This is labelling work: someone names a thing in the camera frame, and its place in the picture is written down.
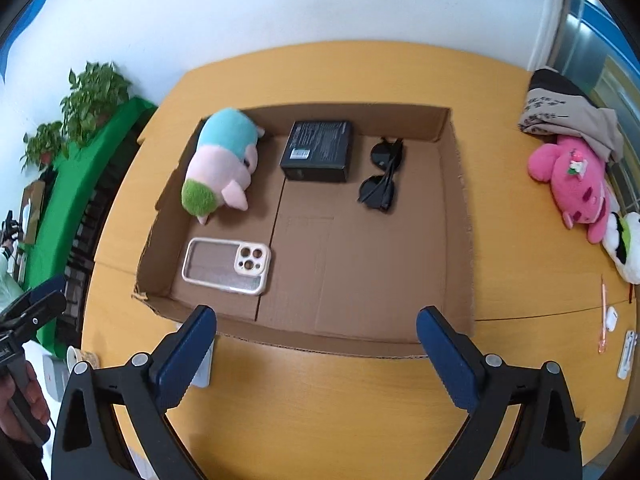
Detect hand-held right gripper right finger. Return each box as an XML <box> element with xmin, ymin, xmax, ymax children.
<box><xmin>416</xmin><ymin>306</ymin><xmax>585</xmax><ymax>480</ymax></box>

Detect black cloth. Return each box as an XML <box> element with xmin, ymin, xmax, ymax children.
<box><xmin>529</xmin><ymin>67</ymin><xmax>583</xmax><ymax>98</ymax></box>

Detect clear beige phone case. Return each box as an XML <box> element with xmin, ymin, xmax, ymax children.
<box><xmin>181</xmin><ymin>237</ymin><xmax>272</xmax><ymax>296</ymax></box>

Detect wooden desktop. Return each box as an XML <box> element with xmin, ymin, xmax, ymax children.
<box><xmin>80</xmin><ymin>41</ymin><xmax>640</xmax><ymax>480</ymax></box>

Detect beige printed cloth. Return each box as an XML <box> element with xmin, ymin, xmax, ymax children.
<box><xmin>517</xmin><ymin>80</ymin><xmax>626</xmax><ymax>163</ymax></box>

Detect blue pink green plush toy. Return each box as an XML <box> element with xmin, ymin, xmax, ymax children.
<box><xmin>181</xmin><ymin>107</ymin><xmax>266</xmax><ymax>226</ymax></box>

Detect black sunglasses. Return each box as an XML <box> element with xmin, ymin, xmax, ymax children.
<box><xmin>357</xmin><ymin>137</ymin><xmax>406</xmax><ymax>212</ymax></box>

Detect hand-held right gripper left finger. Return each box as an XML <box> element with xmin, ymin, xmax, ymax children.
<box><xmin>50</xmin><ymin>304</ymin><xmax>218</xmax><ymax>480</ymax></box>

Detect dark slatted rack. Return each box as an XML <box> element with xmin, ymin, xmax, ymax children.
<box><xmin>54</xmin><ymin>120</ymin><xmax>143</xmax><ymax>341</ymax></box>

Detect white box red label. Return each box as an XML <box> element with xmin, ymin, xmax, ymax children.
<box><xmin>42</xmin><ymin>352</ymin><xmax>71</xmax><ymax>401</ymax></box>

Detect white power strip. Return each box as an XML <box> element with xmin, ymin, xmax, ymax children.
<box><xmin>192</xmin><ymin>335</ymin><xmax>217</xmax><ymax>388</ymax></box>

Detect black product box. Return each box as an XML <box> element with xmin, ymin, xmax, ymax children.
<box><xmin>279</xmin><ymin>120</ymin><xmax>355</xmax><ymax>184</ymax></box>

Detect white plush toy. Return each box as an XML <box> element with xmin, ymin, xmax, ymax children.
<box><xmin>602</xmin><ymin>211</ymin><xmax>640</xmax><ymax>285</ymax></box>

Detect brown cardboard carton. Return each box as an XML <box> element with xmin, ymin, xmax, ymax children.
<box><xmin>21</xmin><ymin>180</ymin><xmax>48</xmax><ymax>246</ymax></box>

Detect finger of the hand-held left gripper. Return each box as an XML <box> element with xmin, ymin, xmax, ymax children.
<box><xmin>27</xmin><ymin>274</ymin><xmax>68</xmax><ymax>311</ymax></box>
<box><xmin>0</xmin><ymin>290</ymin><xmax>68</xmax><ymax>335</ymax></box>

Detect white cup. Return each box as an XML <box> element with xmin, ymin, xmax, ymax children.
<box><xmin>66</xmin><ymin>345</ymin><xmax>101</xmax><ymax>368</ymax></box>

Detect white nail clipper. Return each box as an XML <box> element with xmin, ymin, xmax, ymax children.
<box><xmin>617</xmin><ymin>330</ymin><xmax>638</xmax><ymax>380</ymax></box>

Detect shallow cardboard box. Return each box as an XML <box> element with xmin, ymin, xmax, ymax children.
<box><xmin>132</xmin><ymin>104</ymin><xmax>476</xmax><ymax>360</ymax></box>

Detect person's left hand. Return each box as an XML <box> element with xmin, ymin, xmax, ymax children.
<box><xmin>0</xmin><ymin>360</ymin><xmax>52</xmax><ymax>443</ymax></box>

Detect blue wall decal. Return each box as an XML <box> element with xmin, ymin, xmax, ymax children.
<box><xmin>0</xmin><ymin>0</ymin><xmax>53</xmax><ymax>83</ymax></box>

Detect pink pen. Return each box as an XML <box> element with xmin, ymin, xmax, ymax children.
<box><xmin>597</xmin><ymin>275</ymin><xmax>608</xmax><ymax>355</ymax></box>

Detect large potted green plant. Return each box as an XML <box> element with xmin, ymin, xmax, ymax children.
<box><xmin>60</xmin><ymin>61</ymin><xmax>132</xmax><ymax>148</ymax></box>

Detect small potted green plant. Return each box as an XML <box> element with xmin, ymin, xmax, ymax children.
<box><xmin>21</xmin><ymin>121</ymin><xmax>68</xmax><ymax>171</ymax></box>

